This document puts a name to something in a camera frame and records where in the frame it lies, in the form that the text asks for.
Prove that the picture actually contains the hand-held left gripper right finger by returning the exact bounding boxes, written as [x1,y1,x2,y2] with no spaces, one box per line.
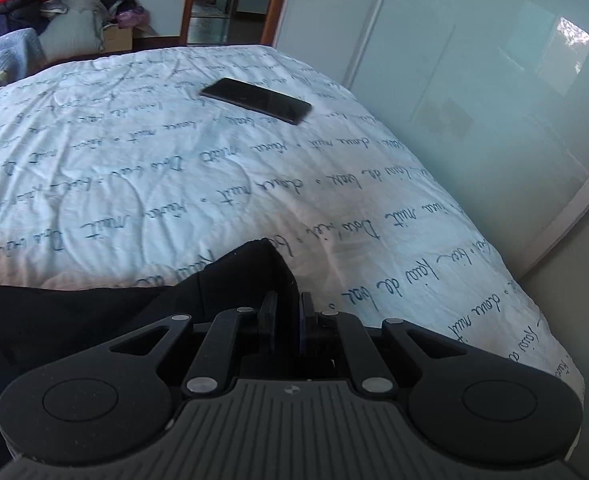
[299,291,471,397]

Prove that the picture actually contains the black pants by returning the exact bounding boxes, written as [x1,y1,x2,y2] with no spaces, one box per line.
[0,238,300,478]

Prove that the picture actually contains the black smartphone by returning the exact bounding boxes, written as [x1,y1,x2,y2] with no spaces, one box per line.
[199,77,314,126]

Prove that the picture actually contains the wooden door frame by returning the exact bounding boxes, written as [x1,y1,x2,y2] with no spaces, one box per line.
[178,0,296,50]

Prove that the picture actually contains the frosted glass sliding door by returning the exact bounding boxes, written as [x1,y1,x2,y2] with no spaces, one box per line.
[273,0,589,273]

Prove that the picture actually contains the bed with lettered white cover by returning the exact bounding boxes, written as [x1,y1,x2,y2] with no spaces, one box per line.
[0,45,586,396]

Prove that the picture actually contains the purple cloth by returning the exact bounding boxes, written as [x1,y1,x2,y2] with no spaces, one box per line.
[116,6,151,30]

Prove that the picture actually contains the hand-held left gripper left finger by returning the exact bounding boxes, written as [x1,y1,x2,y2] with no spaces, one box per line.
[108,291,281,397]

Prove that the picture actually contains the cardboard box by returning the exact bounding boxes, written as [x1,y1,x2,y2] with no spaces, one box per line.
[101,25,136,54]

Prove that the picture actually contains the blue knitted blanket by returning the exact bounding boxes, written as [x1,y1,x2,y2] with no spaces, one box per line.
[0,27,46,99]

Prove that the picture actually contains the navy padded jacket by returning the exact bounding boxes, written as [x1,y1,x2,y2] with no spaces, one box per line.
[0,1,52,45]

